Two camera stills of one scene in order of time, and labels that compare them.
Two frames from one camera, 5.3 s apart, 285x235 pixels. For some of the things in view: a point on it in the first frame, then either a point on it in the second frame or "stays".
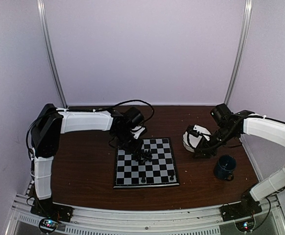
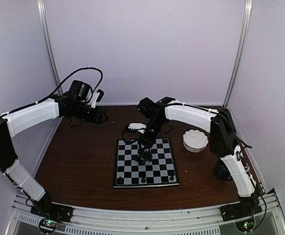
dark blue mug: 225,168 stays
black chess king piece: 143,180 stays
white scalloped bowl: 195,140 stays
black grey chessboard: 161,170 stays
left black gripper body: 126,142 to 80,112
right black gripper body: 205,145 to 156,126
